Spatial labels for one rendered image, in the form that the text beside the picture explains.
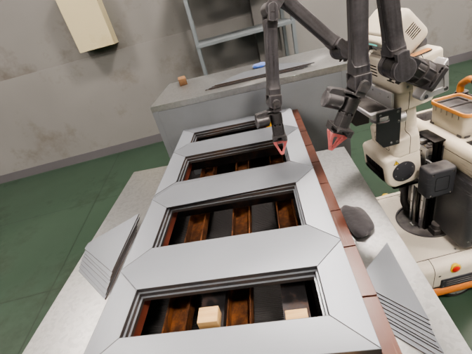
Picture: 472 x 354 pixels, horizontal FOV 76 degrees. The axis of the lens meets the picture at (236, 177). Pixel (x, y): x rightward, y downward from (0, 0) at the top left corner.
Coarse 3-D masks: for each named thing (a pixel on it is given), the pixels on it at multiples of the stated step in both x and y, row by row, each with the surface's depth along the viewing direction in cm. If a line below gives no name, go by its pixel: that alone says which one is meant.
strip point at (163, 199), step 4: (172, 188) 143; (164, 192) 141; (168, 192) 141; (160, 196) 140; (164, 196) 139; (168, 196) 138; (156, 200) 137; (160, 200) 136; (164, 200) 136; (168, 200) 135; (164, 204) 133
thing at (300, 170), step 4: (292, 164) 136; (296, 164) 136; (300, 164) 135; (304, 164) 134; (292, 168) 134; (296, 168) 133; (300, 168) 132; (304, 168) 132; (296, 172) 130; (300, 172) 130; (304, 172) 129; (296, 176) 128; (300, 176) 127; (296, 180) 125
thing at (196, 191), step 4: (200, 180) 144; (204, 180) 143; (192, 184) 142; (196, 184) 141; (200, 184) 141; (204, 184) 140; (192, 188) 139; (196, 188) 138; (200, 188) 137; (204, 188) 137; (188, 192) 137; (192, 192) 136; (196, 192) 135; (200, 192) 134; (188, 196) 134; (192, 196) 133; (196, 196) 133; (200, 196) 132; (188, 200) 131; (192, 200) 130; (196, 200) 130; (200, 200) 129
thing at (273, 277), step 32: (224, 128) 196; (192, 160) 170; (288, 160) 143; (160, 192) 143; (256, 192) 127; (288, 192) 126; (160, 288) 94; (192, 288) 93; (224, 288) 91; (320, 288) 82; (128, 320) 87; (352, 352) 66
